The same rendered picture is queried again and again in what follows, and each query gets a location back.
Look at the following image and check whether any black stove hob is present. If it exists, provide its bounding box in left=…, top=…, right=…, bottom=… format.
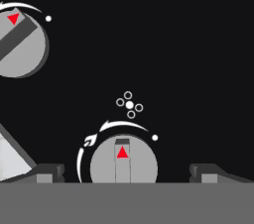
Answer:
left=0, top=0, right=254, bottom=184

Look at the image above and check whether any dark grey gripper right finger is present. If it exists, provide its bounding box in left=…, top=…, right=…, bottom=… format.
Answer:
left=189, top=163, right=254, bottom=184

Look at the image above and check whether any grey stove knob red triangle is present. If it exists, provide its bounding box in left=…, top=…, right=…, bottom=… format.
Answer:
left=0, top=10, right=51, bottom=79
left=89, top=134, right=159, bottom=184

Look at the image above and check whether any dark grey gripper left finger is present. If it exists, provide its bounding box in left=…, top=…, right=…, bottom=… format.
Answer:
left=9, top=163, right=66, bottom=184

